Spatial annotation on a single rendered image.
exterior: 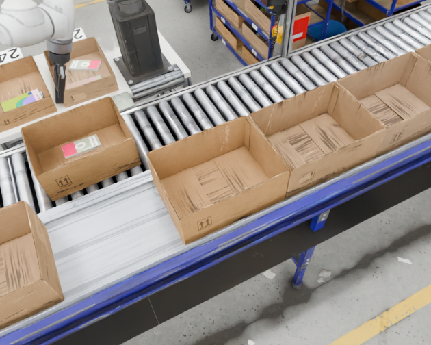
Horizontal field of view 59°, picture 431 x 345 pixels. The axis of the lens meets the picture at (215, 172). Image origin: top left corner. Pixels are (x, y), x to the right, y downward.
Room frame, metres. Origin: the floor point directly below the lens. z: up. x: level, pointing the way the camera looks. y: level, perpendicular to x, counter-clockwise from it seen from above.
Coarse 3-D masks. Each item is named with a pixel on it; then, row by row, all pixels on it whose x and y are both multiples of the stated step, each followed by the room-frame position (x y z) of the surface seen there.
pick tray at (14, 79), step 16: (16, 64) 1.71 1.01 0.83; (32, 64) 1.74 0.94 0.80; (0, 80) 1.66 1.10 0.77; (16, 80) 1.66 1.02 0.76; (32, 80) 1.66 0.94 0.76; (0, 96) 1.54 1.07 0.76; (16, 96) 1.53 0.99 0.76; (48, 96) 1.52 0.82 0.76; (0, 112) 1.42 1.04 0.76; (16, 112) 1.34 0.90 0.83; (32, 112) 1.36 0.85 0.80; (48, 112) 1.39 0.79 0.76; (0, 128) 1.29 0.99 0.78
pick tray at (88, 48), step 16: (80, 48) 1.85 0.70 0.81; (96, 48) 1.89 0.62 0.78; (48, 64) 1.66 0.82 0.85; (64, 64) 1.78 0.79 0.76; (80, 80) 1.63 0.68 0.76; (96, 80) 1.51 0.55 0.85; (112, 80) 1.54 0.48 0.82; (64, 96) 1.44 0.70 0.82; (80, 96) 1.47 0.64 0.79; (96, 96) 1.50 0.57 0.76
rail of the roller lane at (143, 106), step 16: (400, 16) 2.07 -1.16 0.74; (352, 32) 1.94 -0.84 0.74; (304, 48) 1.82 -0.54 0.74; (256, 64) 1.69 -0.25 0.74; (208, 80) 1.59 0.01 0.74; (224, 80) 1.59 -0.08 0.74; (176, 96) 1.48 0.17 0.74; (192, 96) 1.51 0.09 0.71; (208, 96) 1.55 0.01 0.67; (128, 112) 1.38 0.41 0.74; (144, 112) 1.41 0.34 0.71; (160, 112) 1.44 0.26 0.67
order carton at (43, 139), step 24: (48, 120) 1.18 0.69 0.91; (72, 120) 1.22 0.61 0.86; (96, 120) 1.26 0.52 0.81; (120, 120) 1.22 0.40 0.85; (48, 144) 1.16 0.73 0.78; (120, 144) 1.02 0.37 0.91; (48, 168) 1.04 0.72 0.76; (72, 168) 0.93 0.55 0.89; (96, 168) 0.97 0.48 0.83; (120, 168) 1.00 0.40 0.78; (48, 192) 0.88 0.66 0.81; (72, 192) 0.91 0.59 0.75
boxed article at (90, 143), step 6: (84, 138) 1.20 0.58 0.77; (90, 138) 1.19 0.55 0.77; (96, 138) 1.19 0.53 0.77; (66, 144) 1.16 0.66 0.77; (72, 144) 1.16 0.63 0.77; (78, 144) 1.16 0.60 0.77; (84, 144) 1.16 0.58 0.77; (90, 144) 1.16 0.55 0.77; (96, 144) 1.15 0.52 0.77; (66, 150) 1.13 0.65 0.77; (72, 150) 1.13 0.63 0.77; (78, 150) 1.13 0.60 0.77; (84, 150) 1.13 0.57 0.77; (90, 150) 1.13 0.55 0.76; (66, 156) 1.10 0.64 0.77; (72, 156) 1.10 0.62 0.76
